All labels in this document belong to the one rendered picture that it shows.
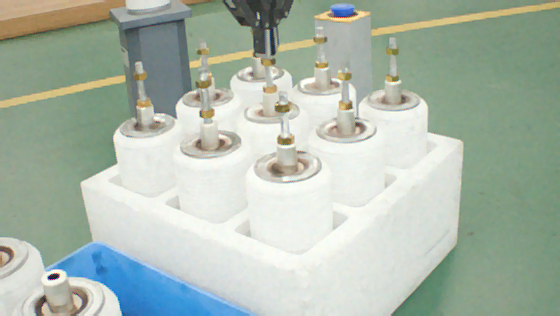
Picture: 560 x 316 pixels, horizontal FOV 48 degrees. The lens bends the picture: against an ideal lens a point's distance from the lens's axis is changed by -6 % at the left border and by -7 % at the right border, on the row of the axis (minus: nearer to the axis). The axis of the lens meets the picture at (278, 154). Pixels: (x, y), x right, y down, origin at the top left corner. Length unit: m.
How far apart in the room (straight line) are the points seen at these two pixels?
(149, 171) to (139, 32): 0.51
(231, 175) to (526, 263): 0.48
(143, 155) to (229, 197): 0.14
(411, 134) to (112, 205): 0.41
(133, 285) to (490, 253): 0.54
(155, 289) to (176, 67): 0.63
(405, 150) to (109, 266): 0.43
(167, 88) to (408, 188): 0.67
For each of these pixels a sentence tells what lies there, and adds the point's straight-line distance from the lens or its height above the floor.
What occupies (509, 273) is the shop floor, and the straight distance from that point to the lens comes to 1.02.
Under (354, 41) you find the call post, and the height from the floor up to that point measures 0.28.
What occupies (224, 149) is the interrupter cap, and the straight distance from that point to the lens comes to 0.80.
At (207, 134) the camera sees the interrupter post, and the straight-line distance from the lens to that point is 0.81.
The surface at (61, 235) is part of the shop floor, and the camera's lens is 1.20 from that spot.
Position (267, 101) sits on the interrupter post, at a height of 0.27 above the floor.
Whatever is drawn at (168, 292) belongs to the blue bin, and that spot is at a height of 0.10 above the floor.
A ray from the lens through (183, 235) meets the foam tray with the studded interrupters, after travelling 0.81.
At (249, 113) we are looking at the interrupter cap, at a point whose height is 0.25.
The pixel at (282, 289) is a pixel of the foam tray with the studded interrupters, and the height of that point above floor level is 0.15.
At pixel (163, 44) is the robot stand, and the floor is 0.24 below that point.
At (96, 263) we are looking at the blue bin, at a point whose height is 0.09.
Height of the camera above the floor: 0.58
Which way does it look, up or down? 25 degrees down
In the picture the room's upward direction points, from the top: 4 degrees counter-clockwise
